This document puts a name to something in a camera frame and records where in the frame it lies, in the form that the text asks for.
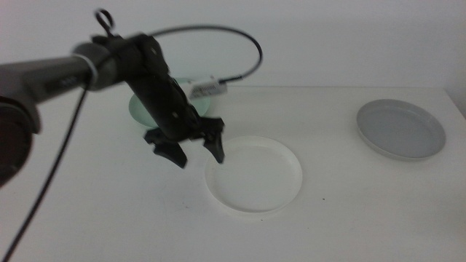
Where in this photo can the pale green shallow bowl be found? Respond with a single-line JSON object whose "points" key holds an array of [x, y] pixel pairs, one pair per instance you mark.
{"points": [[138, 109]]}

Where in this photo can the white shallow bowl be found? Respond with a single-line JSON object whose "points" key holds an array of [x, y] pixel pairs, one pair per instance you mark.
{"points": [[255, 178]]}

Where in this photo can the grey shallow bowl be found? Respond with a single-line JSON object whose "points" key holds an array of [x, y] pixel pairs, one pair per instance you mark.
{"points": [[400, 131]]}

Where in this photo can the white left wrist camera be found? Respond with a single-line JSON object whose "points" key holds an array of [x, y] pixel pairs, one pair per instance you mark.
{"points": [[205, 89]]}

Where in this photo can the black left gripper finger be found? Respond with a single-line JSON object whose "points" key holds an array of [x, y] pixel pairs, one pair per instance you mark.
{"points": [[215, 145], [171, 153]]}

